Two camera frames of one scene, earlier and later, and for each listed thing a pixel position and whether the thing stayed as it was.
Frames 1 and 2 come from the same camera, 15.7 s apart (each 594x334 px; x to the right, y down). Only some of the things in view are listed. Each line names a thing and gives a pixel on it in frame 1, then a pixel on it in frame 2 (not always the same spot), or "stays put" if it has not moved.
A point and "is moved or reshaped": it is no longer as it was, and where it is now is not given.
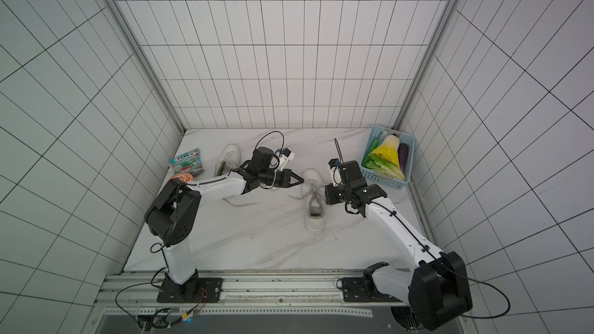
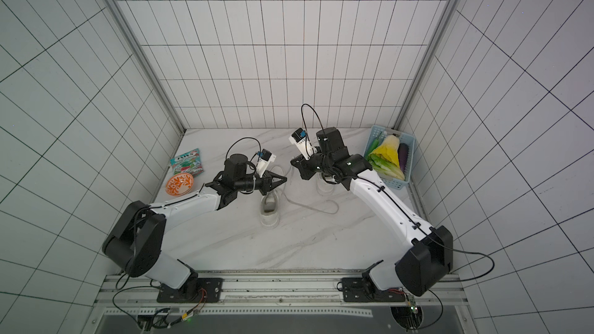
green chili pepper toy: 373,145 stays put
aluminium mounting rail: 244,294 stays put
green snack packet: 187,162 stays put
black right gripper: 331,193 → 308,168
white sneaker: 314,194 is moved or reshaped
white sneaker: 230,160 → 269,209
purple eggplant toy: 403,151 stays put
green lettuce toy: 383,165 stays put
